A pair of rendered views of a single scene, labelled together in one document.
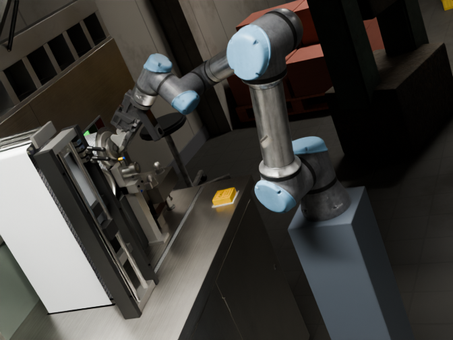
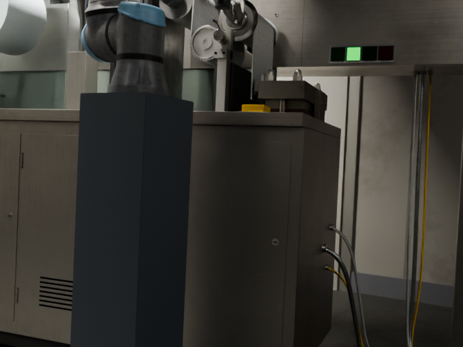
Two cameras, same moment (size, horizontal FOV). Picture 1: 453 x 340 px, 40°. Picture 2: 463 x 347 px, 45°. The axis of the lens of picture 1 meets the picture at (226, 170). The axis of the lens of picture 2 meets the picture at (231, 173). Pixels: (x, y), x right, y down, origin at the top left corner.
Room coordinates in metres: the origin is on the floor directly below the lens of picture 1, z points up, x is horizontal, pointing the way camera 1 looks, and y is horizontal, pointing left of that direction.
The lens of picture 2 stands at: (1.76, -1.63, 0.75)
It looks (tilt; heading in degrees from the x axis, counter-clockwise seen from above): 1 degrees down; 85
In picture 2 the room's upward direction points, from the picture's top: 3 degrees clockwise
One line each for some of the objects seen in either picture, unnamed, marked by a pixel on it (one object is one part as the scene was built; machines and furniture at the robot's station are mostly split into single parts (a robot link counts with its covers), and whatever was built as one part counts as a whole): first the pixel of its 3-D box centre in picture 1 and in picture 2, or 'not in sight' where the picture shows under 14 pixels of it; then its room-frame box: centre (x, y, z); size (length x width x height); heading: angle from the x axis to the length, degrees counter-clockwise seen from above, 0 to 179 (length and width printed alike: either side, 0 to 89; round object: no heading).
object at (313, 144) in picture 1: (308, 161); (139, 30); (1.63, -0.23, 1.07); 0.13 x 0.12 x 0.14; 129
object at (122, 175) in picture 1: (141, 203); (222, 74); (1.87, 0.30, 1.05); 0.06 x 0.05 x 0.31; 65
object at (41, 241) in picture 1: (30, 237); not in sight; (1.68, 0.61, 1.17); 0.34 x 0.05 x 0.54; 65
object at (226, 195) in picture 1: (224, 196); (255, 109); (1.97, 0.04, 0.91); 0.07 x 0.07 x 0.02; 65
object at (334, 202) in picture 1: (321, 193); (139, 77); (1.64, -0.24, 0.95); 0.15 x 0.15 x 0.10
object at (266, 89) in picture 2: (123, 193); (295, 96); (2.15, 0.39, 1.00); 0.40 x 0.16 x 0.06; 65
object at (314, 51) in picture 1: (303, 54); not in sight; (5.16, -1.00, 0.37); 1.27 x 0.91 x 0.75; 57
